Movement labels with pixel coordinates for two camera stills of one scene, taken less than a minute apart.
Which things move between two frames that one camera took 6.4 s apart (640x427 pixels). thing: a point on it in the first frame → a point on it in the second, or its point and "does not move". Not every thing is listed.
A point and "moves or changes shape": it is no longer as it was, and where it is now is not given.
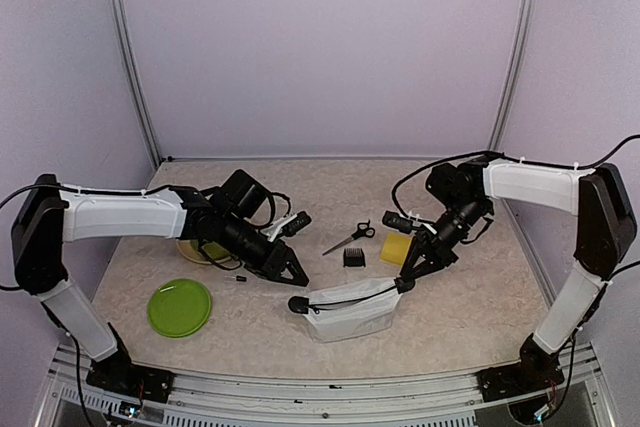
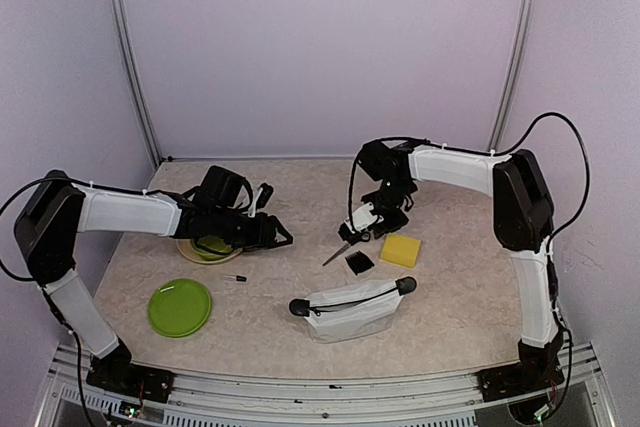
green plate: [179, 307] does not move
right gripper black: [428, 242] → [399, 219]
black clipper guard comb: [354, 257] moves or changes shape
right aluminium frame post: [518, 49] does not move
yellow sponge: [395, 248] does not move
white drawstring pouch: [351, 311] does not move
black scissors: [362, 229] moves or changes shape
